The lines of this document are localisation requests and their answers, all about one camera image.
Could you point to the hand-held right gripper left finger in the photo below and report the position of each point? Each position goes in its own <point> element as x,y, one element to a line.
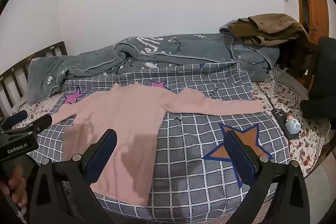
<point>105,150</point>

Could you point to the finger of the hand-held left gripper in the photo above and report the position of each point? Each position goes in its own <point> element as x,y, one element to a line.
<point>39,123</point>
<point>15,117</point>

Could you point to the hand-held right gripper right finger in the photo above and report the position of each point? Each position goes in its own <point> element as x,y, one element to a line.
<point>242,158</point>

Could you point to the pink knit sweater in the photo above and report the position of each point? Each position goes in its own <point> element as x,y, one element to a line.
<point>126,121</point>

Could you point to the person's left hand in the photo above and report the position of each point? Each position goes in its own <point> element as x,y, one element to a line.
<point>16,182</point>

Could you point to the dark wooden headboard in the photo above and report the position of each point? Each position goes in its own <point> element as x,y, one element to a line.
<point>15,69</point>

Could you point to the phone in dark case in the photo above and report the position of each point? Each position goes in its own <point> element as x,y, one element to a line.
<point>278,119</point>

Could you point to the grey grid quilt with stars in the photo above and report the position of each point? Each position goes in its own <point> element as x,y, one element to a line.
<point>189,140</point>

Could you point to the small pastel toy figurine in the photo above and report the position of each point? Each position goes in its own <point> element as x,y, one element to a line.
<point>292,125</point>

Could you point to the floral bed sheet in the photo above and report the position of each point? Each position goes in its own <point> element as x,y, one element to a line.
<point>309,145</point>

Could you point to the grey-green fleece blanket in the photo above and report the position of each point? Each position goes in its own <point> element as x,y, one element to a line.
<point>157,50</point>

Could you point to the dark wooden chair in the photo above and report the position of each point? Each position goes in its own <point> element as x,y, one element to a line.
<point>302,61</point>

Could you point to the black cloth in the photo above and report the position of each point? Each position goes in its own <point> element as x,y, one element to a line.
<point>325,69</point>

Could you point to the brown jacket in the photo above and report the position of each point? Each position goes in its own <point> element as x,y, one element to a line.
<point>273,27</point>

